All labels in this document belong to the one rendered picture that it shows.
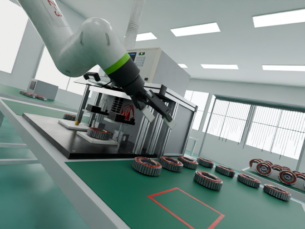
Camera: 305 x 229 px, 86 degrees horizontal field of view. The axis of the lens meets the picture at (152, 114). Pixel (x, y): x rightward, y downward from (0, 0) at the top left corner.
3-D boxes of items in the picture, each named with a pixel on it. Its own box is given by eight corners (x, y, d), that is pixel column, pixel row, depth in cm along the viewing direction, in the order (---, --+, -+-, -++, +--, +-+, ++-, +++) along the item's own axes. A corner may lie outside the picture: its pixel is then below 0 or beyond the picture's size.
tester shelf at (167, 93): (159, 93, 76) (162, 84, 76) (87, 81, 119) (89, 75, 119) (196, 112, 110) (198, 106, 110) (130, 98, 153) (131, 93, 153)
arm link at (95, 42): (87, 14, 37) (106, 4, 45) (57, 42, 43) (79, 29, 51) (125, 66, 44) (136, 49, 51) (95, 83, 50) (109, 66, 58)
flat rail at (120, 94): (150, 104, 77) (152, 97, 77) (86, 89, 117) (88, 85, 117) (151, 104, 78) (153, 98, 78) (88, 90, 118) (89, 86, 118)
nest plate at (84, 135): (91, 143, 71) (92, 140, 71) (76, 133, 81) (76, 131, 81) (117, 145, 83) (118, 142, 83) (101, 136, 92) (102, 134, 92)
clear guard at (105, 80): (100, 87, 60) (105, 72, 60) (72, 82, 75) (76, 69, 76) (153, 107, 85) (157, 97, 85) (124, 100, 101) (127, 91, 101)
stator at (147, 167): (141, 176, 55) (144, 166, 55) (126, 163, 64) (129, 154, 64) (165, 177, 62) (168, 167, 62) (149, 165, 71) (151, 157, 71)
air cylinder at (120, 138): (120, 143, 88) (122, 133, 88) (111, 138, 93) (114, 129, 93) (126, 143, 92) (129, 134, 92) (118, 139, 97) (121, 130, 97)
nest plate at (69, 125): (68, 128, 86) (69, 126, 86) (57, 121, 96) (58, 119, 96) (93, 131, 98) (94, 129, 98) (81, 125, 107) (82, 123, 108)
